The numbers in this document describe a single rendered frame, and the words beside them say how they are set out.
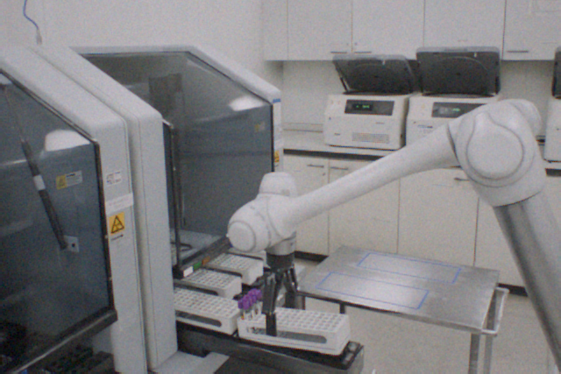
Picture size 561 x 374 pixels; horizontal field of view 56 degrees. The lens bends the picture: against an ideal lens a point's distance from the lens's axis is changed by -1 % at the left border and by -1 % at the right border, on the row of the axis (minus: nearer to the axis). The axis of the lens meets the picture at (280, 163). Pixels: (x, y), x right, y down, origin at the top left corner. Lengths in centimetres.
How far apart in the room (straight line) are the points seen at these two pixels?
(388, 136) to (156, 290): 245
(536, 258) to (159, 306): 96
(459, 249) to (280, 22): 210
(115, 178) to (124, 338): 41
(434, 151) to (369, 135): 248
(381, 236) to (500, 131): 291
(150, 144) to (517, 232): 88
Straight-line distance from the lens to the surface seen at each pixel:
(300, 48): 414
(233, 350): 158
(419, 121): 361
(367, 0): 397
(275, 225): 120
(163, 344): 161
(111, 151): 131
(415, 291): 183
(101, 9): 290
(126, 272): 141
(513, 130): 101
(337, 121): 377
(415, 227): 376
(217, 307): 162
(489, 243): 372
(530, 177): 106
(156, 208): 146
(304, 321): 149
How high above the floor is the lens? 160
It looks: 12 degrees down
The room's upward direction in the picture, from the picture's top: 1 degrees counter-clockwise
